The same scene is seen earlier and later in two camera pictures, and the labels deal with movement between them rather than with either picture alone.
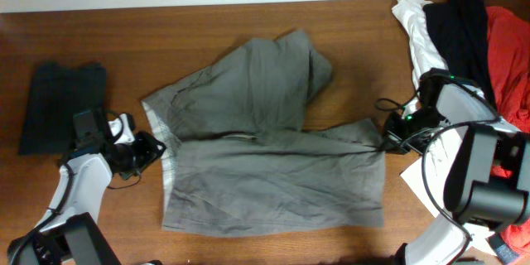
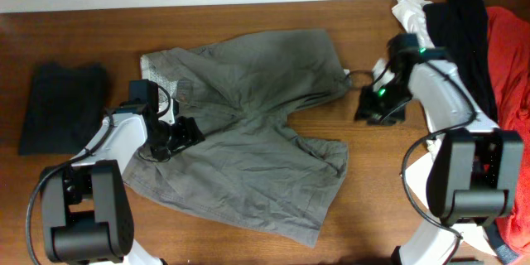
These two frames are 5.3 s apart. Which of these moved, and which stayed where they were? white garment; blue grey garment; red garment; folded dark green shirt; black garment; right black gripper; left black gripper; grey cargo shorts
Moved: left black gripper; right black gripper; grey cargo shorts
Stayed: black garment; blue grey garment; white garment; red garment; folded dark green shirt
